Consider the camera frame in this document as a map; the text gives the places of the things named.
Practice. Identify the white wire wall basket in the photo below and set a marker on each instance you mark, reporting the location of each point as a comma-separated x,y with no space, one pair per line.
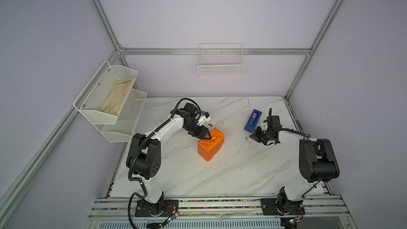
220,60

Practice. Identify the lower white mesh shelf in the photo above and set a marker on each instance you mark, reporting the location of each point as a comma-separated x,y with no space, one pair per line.
124,128

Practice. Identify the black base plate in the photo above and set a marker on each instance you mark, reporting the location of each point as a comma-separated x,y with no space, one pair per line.
164,208
277,207

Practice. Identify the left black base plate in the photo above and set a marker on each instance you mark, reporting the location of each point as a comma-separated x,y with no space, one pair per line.
164,208

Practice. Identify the blue tape dispenser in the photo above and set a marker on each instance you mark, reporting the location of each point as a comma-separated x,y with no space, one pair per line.
253,121

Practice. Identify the aluminium frame rail front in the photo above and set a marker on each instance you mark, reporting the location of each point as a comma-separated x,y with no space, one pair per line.
223,208

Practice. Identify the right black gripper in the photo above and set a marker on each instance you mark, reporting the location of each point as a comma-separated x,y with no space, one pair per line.
253,136

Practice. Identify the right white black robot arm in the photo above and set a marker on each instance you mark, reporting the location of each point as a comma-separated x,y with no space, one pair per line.
317,159

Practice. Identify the white mesh shelf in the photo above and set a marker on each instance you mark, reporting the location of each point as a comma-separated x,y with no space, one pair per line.
102,100
124,128

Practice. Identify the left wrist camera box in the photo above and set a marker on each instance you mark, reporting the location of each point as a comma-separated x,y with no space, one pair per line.
204,117

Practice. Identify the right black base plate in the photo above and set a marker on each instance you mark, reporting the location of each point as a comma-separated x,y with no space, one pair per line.
277,207

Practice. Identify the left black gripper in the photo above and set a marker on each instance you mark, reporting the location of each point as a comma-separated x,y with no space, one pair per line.
201,135

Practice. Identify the upper white mesh shelf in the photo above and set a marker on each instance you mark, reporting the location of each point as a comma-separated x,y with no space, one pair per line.
102,100

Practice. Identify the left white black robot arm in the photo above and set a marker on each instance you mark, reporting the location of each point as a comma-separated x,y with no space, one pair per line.
144,157

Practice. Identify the yellow orange wrapping paper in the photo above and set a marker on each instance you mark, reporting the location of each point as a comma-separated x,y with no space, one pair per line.
207,149

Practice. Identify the beige cloth in shelf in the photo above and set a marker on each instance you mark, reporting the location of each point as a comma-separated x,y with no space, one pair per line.
116,97

